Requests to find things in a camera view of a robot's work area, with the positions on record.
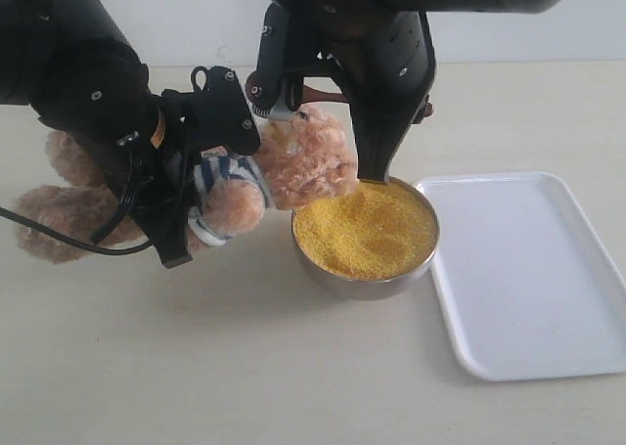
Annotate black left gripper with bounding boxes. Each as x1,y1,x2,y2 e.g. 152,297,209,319
28,58,200,268

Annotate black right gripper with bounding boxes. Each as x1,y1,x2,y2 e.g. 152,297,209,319
246,3,436,183

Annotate dark brown wooden spoon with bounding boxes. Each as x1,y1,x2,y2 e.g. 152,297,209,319
301,85,434,124

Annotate tan teddy bear striped sweater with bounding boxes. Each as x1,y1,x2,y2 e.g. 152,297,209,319
14,105,358,253

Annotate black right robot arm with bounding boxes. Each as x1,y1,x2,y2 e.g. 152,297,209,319
246,0,560,183

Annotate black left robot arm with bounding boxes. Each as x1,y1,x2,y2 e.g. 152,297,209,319
1,0,194,268

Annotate steel bowl of yellow millet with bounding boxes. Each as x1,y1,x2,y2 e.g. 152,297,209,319
291,178,440,301

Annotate white rectangular plastic tray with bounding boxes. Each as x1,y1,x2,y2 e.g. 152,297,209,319
418,171,625,381

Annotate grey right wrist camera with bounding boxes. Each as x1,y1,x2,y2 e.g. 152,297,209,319
267,73,304,121

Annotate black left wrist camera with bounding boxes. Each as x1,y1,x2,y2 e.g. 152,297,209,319
161,66,260,156

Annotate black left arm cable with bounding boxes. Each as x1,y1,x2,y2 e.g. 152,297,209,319
0,126,192,256

